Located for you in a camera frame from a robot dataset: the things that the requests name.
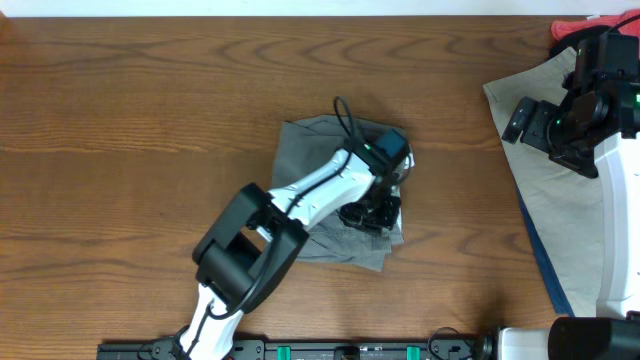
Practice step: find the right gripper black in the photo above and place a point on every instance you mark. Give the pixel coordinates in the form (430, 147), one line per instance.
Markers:
(536, 136)

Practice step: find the black garment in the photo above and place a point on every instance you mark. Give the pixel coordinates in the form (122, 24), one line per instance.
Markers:
(573, 39)

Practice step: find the beige khaki shorts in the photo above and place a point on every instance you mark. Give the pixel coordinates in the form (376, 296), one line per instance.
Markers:
(566, 207)

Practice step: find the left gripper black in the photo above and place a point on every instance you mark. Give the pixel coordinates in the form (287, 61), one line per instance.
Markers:
(387, 223)

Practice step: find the red garment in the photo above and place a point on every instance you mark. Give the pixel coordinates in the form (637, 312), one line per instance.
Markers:
(561, 29)

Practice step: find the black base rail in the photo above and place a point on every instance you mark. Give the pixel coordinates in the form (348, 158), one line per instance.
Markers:
(443, 344)

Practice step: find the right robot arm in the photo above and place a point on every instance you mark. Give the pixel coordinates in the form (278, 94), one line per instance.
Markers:
(570, 128)

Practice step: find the grey shorts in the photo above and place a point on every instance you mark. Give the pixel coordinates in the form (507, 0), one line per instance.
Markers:
(304, 146)

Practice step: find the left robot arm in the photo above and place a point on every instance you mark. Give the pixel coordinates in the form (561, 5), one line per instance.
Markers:
(246, 253)

